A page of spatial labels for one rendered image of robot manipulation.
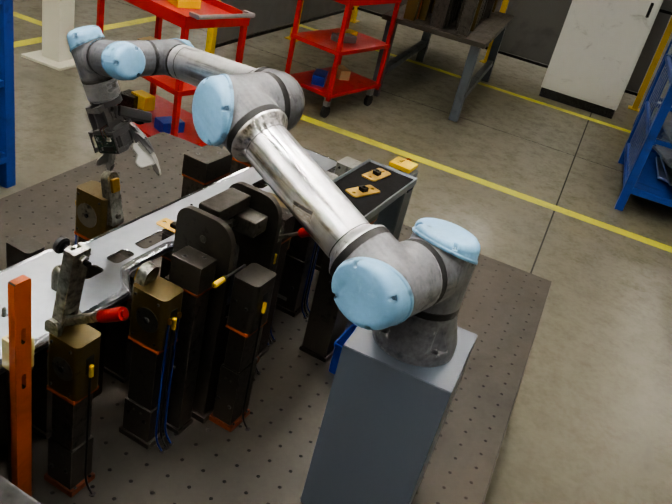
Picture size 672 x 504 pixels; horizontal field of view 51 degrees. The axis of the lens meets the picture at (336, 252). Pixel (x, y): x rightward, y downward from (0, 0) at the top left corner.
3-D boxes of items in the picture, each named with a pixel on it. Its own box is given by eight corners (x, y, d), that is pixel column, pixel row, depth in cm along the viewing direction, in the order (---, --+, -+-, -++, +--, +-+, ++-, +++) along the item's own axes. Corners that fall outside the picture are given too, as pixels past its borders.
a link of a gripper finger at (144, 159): (148, 184, 164) (119, 154, 162) (162, 173, 168) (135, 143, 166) (155, 178, 162) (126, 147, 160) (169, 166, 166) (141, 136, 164)
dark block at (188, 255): (167, 407, 155) (188, 244, 135) (193, 422, 153) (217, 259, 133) (152, 420, 151) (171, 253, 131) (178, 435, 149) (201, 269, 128)
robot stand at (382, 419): (421, 480, 153) (478, 334, 133) (391, 548, 136) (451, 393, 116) (338, 440, 158) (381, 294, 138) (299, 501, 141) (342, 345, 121)
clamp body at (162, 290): (138, 416, 152) (153, 271, 133) (179, 440, 148) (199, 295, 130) (117, 434, 146) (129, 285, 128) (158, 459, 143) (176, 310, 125)
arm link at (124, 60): (160, 41, 147) (131, 37, 154) (112, 42, 140) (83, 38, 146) (162, 79, 150) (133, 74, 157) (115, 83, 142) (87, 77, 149)
